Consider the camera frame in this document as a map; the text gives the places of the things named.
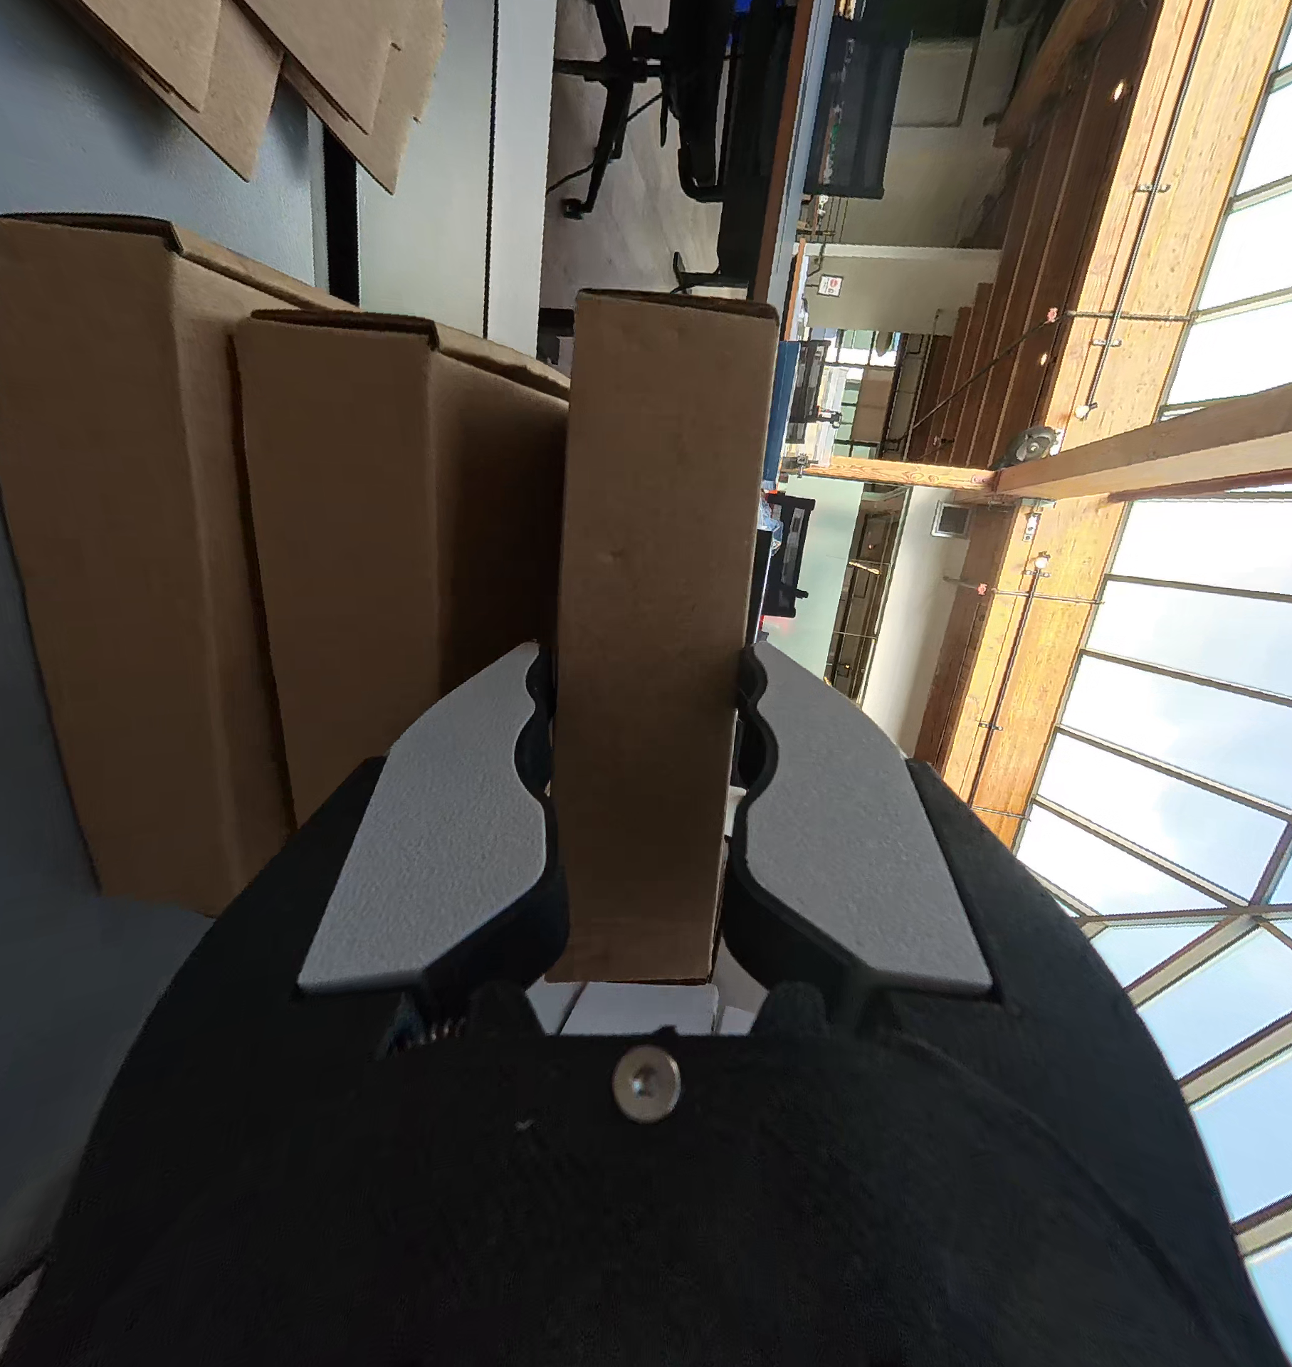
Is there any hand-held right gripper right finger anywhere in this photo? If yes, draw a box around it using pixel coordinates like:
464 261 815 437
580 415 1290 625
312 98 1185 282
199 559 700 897
723 640 996 1030

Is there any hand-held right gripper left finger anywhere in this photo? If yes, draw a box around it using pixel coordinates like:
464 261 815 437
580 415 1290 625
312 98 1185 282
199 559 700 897
297 641 574 1006

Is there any wooden ceiling beam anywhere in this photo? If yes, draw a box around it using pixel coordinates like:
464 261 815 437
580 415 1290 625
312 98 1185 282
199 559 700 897
795 374 1292 506

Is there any wooden desk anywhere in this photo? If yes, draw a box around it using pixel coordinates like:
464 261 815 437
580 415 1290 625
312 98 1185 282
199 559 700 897
748 0 821 303

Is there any black computer monitor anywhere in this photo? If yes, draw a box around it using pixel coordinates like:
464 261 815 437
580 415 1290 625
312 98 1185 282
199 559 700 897
804 0 913 202

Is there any black office chair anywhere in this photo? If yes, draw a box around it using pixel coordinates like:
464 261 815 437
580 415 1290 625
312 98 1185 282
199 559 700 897
548 0 749 224

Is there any pile of flat cardboard sheets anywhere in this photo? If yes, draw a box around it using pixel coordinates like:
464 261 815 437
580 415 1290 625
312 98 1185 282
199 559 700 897
59 0 447 196

